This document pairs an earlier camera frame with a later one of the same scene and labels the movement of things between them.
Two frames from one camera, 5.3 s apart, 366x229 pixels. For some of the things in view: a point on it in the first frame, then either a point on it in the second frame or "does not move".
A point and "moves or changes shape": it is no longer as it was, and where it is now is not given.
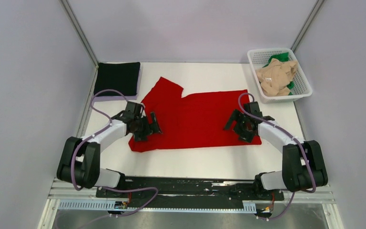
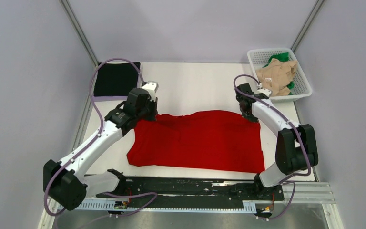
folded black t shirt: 123,77 does not move
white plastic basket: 258,58 does not move
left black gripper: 150,129 to 152,117
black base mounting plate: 167,191 does not move
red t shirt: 195,121 moves or changes shape
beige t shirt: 275,78 does not move
